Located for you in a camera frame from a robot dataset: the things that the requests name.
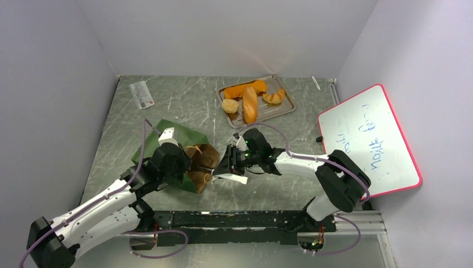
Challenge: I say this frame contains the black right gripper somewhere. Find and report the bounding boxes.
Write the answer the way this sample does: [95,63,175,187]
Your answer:
[213,145,260,179]

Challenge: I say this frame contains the metal tongs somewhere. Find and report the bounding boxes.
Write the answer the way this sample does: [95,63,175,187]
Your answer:
[200,167,248,185]

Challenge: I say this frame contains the green paper bag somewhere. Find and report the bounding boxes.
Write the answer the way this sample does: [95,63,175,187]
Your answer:
[131,119,219,197]

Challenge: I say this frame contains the fake baguette loaf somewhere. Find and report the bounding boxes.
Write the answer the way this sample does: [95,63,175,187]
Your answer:
[243,87,258,124]

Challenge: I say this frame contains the fake round bread roll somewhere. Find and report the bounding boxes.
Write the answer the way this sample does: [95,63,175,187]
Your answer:
[221,99,239,114]

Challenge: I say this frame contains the fake croissant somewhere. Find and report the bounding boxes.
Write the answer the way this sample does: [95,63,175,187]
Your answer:
[262,88,286,104]

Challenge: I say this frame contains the orange fake braided bread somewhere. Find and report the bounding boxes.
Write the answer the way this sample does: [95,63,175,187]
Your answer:
[223,80,267,99]

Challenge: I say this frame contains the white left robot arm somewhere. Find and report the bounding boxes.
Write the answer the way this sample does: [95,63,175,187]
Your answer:
[26,142,191,267]

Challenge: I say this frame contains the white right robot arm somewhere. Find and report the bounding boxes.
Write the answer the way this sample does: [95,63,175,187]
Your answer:
[210,128,371,231]

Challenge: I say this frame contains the white paper receipt card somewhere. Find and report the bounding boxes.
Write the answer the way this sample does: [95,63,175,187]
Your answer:
[129,81,155,110]

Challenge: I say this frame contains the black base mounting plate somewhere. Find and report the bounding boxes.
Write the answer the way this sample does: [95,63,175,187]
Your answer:
[135,210,336,246]

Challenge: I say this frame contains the white marker pen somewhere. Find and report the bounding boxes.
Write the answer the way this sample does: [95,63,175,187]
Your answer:
[311,75,321,91]

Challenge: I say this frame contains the pink framed whiteboard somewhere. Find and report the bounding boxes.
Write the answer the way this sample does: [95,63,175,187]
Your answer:
[318,84,423,197]

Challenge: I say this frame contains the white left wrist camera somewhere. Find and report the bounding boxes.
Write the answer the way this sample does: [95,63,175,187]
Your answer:
[158,127,178,146]

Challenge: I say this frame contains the aluminium rail frame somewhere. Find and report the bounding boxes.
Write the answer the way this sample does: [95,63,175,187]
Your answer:
[78,210,396,267]

